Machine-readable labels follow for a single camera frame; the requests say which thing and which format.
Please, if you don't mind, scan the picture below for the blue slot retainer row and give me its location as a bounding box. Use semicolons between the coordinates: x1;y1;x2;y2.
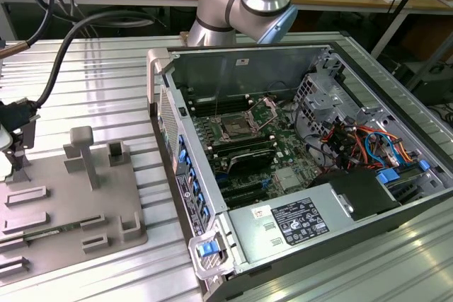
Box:
178;134;212;225

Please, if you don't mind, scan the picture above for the black RAM slot bank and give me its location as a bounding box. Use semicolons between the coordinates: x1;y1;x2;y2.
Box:
208;134;275;156
189;93;256;117

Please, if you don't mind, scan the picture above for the CPU socket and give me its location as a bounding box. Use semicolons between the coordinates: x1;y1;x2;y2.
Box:
219;112;254;140

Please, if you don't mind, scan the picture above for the black expansion slot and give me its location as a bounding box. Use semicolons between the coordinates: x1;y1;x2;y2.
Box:
221;181;270;207

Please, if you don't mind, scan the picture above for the grey parts rack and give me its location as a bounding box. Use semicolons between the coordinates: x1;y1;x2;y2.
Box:
0;127;149;287

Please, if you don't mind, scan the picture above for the green RAM stick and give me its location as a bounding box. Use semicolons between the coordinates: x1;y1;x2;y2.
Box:
23;223;82;241

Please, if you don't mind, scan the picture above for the thin metal locking lever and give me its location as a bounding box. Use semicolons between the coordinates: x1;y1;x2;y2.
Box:
214;56;227;121

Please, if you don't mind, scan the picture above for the blue case latch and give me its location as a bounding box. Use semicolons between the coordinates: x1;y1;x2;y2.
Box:
197;241;217;257

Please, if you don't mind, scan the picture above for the black graphics card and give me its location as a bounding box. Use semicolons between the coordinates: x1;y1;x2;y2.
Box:
228;146;276;175

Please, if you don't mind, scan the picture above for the grey power supply unit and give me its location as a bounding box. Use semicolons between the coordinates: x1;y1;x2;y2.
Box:
226;183;355;264

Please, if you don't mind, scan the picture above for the white sticker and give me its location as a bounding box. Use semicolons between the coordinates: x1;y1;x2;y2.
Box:
251;205;272;219

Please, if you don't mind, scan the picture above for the metal socket cover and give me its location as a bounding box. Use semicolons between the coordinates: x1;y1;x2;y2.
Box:
247;98;281;130

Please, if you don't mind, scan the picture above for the open grey PC case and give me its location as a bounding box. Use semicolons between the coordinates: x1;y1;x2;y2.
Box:
146;40;453;302

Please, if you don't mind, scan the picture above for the silver chipset heatsink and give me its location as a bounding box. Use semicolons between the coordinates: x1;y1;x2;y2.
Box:
275;167;302;190

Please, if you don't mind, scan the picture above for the green motherboard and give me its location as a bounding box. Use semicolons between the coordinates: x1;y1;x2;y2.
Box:
187;95;330;207

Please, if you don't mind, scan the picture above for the black power supply label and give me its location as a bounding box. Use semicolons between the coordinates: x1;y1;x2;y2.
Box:
270;197;330;246

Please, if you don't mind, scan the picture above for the perforated metal drive cage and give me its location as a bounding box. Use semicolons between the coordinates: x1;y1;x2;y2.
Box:
293;71;358;140

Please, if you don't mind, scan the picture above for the black plastic shroud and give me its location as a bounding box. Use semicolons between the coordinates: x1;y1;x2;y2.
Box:
311;167;403;221

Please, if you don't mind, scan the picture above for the black box under desk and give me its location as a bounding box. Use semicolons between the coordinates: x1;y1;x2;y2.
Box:
406;61;453;105

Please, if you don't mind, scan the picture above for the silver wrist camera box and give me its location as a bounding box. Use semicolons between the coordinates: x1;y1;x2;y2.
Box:
0;127;12;180

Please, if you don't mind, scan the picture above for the thick black cable with connector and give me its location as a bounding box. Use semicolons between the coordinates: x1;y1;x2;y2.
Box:
0;10;156;129

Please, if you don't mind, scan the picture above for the black cable with tan end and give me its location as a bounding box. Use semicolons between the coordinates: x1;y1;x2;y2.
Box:
0;21;82;59

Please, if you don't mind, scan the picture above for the grey plain case handle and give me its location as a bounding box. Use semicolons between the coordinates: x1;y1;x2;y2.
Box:
147;48;174;105

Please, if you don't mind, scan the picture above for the grey perforated case handle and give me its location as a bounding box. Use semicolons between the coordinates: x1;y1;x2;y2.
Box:
188;231;236;280

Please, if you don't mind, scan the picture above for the red and orange wire bundle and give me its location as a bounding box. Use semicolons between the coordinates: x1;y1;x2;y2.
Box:
320;123;376;172

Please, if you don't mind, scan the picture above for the blue wire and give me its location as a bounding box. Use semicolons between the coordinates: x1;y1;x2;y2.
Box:
364;132;404;167

